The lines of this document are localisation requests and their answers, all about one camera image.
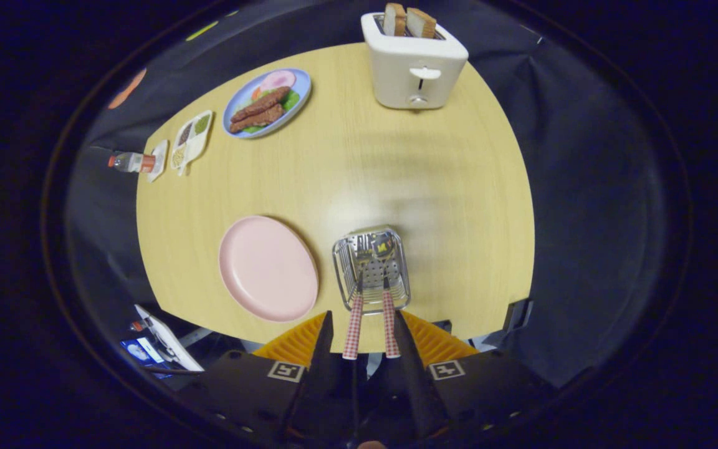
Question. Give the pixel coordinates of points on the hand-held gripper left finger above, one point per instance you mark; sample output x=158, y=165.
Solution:
x=320, y=374

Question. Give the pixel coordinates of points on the toast slice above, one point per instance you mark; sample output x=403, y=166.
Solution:
x=394, y=20
x=421, y=24

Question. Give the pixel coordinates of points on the brown sausage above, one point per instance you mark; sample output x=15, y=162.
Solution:
x=262, y=103
x=258, y=118

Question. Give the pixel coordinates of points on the white flat panel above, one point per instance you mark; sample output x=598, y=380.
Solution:
x=169, y=340

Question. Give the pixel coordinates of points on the white square coaster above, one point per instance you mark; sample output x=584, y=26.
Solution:
x=159, y=159

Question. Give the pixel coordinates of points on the device with blue screen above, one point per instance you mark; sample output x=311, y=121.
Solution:
x=141, y=350

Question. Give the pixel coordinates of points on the white divided condiment tray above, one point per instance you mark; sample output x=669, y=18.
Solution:
x=194, y=146

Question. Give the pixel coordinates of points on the pink ham slice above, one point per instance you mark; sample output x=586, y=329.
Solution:
x=278, y=80

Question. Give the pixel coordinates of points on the white toaster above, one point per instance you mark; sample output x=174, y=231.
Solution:
x=396, y=75

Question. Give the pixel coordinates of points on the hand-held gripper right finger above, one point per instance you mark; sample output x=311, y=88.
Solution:
x=412, y=374

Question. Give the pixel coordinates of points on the black backdrop cloth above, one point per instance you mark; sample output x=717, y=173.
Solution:
x=583, y=187

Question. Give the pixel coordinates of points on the green lettuce leaf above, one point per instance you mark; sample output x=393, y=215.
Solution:
x=290, y=101

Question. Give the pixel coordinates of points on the blue plate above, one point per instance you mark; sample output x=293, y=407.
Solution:
x=301, y=84

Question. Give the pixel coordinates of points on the clear bottle with red cap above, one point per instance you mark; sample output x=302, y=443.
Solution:
x=131, y=162

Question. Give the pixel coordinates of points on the pink plate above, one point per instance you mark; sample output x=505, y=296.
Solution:
x=265, y=268

